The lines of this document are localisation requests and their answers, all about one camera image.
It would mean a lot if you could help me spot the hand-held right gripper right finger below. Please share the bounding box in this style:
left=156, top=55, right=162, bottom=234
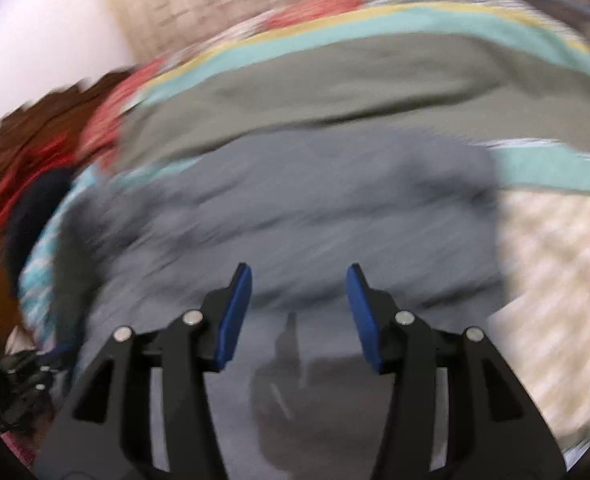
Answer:
left=345, top=262, right=567, bottom=480

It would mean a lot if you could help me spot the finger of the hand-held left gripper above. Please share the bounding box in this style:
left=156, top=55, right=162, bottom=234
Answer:
left=0, top=349, right=64, bottom=431

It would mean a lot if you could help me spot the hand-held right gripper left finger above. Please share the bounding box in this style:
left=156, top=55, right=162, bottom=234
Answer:
left=32, top=262, right=253, bottom=480

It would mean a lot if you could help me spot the grey garment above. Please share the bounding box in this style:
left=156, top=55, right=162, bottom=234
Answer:
left=55, top=125, right=507, bottom=480

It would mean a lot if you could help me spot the dark navy cloth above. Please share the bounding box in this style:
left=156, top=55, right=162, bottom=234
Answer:
left=2, top=167, right=78, bottom=296

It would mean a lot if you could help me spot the red patterned cloth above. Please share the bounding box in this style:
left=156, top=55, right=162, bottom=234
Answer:
left=77, top=0, right=368, bottom=171

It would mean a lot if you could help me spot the brown cloth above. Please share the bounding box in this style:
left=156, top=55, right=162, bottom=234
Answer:
left=0, top=70, right=136, bottom=311

